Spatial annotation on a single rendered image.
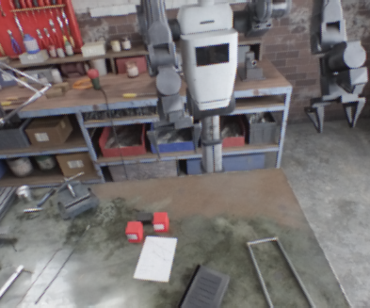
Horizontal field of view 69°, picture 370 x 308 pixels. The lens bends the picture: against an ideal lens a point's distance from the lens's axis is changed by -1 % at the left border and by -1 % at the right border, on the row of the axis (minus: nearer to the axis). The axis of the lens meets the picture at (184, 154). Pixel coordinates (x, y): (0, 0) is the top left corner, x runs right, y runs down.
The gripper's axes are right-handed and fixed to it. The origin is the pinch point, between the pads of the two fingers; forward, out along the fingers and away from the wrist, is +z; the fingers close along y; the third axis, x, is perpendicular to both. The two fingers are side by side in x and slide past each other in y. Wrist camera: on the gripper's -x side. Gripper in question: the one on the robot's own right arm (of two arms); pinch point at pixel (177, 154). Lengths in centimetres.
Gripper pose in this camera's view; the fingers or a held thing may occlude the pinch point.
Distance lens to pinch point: 72.1
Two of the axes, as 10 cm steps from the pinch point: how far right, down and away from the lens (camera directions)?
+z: 1.5, 9.8, 1.1
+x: -0.9, -0.9, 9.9
